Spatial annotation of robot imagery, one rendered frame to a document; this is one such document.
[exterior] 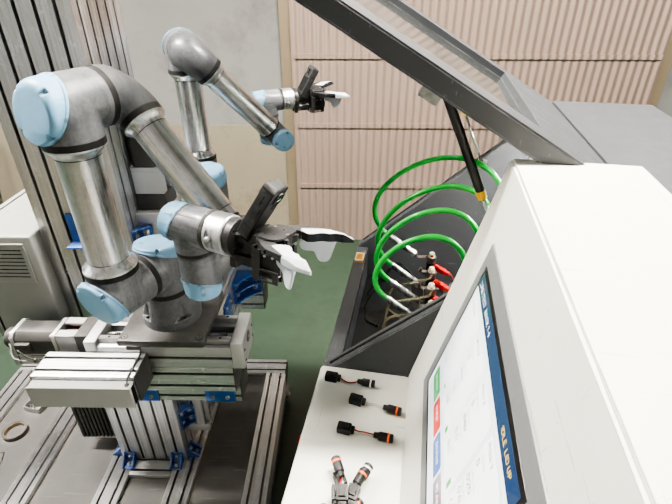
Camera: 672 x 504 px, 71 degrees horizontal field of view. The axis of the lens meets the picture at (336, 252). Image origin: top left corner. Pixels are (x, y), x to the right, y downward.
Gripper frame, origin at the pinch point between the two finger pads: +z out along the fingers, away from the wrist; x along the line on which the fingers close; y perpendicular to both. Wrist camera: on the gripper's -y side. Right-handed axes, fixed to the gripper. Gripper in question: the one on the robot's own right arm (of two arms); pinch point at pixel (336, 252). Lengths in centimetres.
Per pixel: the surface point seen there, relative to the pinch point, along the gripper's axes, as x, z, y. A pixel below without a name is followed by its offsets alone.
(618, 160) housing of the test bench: -52, 39, -12
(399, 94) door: -255, -80, -1
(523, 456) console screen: 21.5, 32.1, 6.1
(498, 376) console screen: 9.1, 27.9, 6.6
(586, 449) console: 26.8, 35.9, -1.7
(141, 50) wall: -182, -236, -18
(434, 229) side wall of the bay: -95, -6, 28
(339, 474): 1.2, 4.6, 45.2
